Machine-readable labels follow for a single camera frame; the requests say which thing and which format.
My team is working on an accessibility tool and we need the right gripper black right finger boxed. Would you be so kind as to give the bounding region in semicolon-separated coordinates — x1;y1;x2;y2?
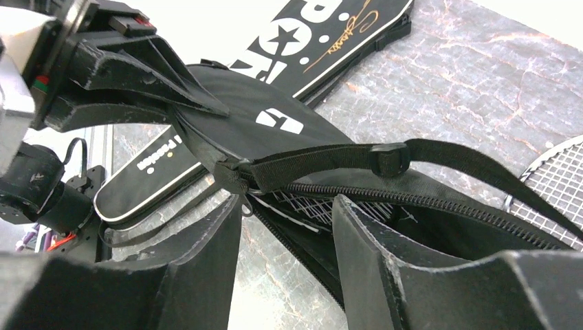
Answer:
332;195;582;329

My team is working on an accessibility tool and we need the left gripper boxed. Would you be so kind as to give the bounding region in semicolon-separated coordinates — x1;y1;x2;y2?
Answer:
24;1;230;133

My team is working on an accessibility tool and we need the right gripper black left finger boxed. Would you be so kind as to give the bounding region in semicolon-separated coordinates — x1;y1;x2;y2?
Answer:
1;196;241;329

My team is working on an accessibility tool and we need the white frame racket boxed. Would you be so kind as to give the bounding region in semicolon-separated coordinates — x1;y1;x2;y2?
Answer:
503;135;582;252

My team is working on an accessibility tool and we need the black racket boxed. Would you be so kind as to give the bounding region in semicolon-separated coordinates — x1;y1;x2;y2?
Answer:
252;192;399;232

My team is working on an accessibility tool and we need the black crossway racket bag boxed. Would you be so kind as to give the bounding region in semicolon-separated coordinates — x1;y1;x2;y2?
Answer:
168;63;583;311

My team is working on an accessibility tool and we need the black sport racket bag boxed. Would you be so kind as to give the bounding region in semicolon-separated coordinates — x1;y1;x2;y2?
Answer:
93;1;413;225

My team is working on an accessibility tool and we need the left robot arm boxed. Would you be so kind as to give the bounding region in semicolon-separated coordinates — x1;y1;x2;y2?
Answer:
1;1;230;224

